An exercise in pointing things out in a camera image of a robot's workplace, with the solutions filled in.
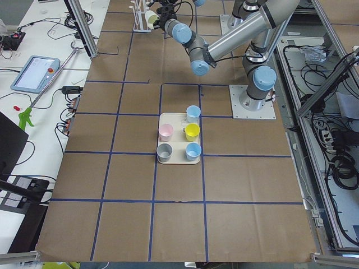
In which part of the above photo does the aluminium frame post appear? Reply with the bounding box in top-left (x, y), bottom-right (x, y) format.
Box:
top-left (64, 0), bottom-right (98, 59)

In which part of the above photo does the blue teach pendant tablet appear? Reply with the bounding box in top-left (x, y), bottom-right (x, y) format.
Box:
top-left (10, 55), bottom-right (60, 94)

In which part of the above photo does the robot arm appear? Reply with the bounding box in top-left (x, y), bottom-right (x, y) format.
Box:
top-left (148, 0), bottom-right (206, 13)
top-left (153, 1), bottom-right (299, 112)

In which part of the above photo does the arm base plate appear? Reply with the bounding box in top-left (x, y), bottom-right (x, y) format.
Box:
top-left (229, 85), bottom-right (276, 120)
top-left (219, 15), bottom-right (243, 35)

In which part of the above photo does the grey cup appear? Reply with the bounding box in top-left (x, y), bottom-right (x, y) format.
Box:
top-left (157, 143), bottom-right (173, 163)

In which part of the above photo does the black monitor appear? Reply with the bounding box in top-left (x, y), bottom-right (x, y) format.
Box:
top-left (0, 113), bottom-right (28, 181)

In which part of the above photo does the pink cup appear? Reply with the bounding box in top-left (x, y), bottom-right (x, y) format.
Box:
top-left (158, 123), bottom-right (174, 142)

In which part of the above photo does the white ikea cup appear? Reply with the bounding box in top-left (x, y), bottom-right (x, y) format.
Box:
top-left (145, 10), bottom-right (159, 30)

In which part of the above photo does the light blue cup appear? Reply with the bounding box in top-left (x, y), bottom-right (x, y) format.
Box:
top-left (186, 105), bottom-right (201, 123)
top-left (185, 142), bottom-right (202, 161)

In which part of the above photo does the cream plastic tray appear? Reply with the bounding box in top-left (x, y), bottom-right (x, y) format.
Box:
top-left (158, 113), bottom-right (201, 164)

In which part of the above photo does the white wire cup rack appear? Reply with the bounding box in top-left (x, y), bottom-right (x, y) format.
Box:
top-left (129, 0), bottom-right (151, 33)

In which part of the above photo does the green handled reacher grabber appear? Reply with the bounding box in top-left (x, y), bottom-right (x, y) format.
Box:
top-left (11, 43), bottom-right (82, 130)

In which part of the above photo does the yellow cup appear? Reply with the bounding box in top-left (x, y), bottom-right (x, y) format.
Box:
top-left (185, 123), bottom-right (200, 142)

